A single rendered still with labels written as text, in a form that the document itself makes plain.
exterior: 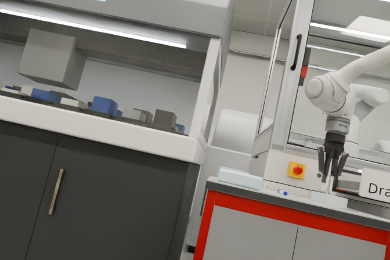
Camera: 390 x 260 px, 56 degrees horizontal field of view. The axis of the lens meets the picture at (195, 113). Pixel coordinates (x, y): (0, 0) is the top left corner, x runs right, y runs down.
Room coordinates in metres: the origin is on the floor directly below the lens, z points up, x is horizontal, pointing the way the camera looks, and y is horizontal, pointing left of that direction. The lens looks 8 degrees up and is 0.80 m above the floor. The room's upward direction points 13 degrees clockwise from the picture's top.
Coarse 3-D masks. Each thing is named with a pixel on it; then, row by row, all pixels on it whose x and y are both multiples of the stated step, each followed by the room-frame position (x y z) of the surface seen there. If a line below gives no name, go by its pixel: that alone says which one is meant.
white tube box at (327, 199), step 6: (312, 192) 1.47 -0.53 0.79; (318, 192) 1.43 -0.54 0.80; (312, 198) 1.46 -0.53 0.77; (318, 198) 1.42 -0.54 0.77; (324, 198) 1.37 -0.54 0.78; (330, 198) 1.36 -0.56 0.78; (336, 198) 1.36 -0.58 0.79; (342, 198) 1.37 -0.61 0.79; (330, 204) 1.36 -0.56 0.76; (336, 204) 1.36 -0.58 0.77; (342, 204) 1.37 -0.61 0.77
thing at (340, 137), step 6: (330, 132) 1.41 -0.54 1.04; (330, 138) 1.41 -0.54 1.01; (336, 138) 1.40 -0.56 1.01; (342, 138) 1.40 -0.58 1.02; (324, 144) 1.43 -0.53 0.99; (330, 144) 1.42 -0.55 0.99; (336, 144) 1.42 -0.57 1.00; (342, 144) 1.42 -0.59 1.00; (336, 150) 1.42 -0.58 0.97; (342, 150) 1.43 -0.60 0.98
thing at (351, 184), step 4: (340, 176) 1.70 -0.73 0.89; (344, 176) 1.65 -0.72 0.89; (348, 176) 1.60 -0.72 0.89; (352, 176) 1.55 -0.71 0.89; (340, 180) 1.69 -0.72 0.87; (344, 180) 1.63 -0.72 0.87; (348, 180) 1.59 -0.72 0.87; (352, 180) 1.54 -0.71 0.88; (356, 180) 1.50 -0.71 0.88; (340, 184) 1.68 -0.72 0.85; (344, 184) 1.63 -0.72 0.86; (348, 184) 1.58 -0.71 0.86; (352, 184) 1.53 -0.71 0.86; (356, 184) 1.49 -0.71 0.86; (336, 188) 1.73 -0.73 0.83; (340, 188) 1.68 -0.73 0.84; (344, 188) 1.62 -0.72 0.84; (348, 188) 1.57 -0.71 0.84; (352, 188) 1.52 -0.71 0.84; (356, 188) 1.48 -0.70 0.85; (356, 192) 1.60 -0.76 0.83
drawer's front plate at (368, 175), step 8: (368, 168) 1.39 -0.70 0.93; (368, 176) 1.39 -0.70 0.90; (376, 176) 1.39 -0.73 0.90; (384, 176) 1.39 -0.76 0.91; (360, 184) 1.40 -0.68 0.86; (368, 184) 1.39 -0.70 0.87; (376, 184) 1.39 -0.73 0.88; (384, 184) 1.39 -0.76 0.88; (360, 192) 1.39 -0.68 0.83; (368, 192) 1.39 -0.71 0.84; (376, 192) 1.39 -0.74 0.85; (384, 192) 1.39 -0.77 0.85; (384, 200) 1.39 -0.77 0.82
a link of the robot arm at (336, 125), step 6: (330, 120) 1.41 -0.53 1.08; (336, 120) 1.40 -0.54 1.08; (342, 120) 1.39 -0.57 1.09; (348, 120) 1.40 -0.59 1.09; (330, 126) 1.41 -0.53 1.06; (336, 126) 1.39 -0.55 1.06; (342, 126) 1.39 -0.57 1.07; (348, 126) 1.40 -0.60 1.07; (336, 132) 1.40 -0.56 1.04; (342, 132) 1.40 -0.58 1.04; (348, 132) 1.41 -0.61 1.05
